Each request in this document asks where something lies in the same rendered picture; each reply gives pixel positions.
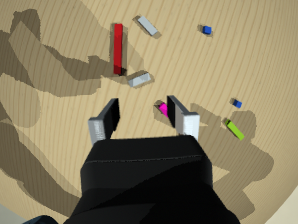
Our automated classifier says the lime green rod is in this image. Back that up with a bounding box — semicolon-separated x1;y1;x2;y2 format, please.
225;119;245;140

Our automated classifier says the red rod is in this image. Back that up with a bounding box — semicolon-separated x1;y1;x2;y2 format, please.
114;24;123;74

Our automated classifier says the small magenta block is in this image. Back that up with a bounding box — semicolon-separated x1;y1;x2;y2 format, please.
158;102;168;118

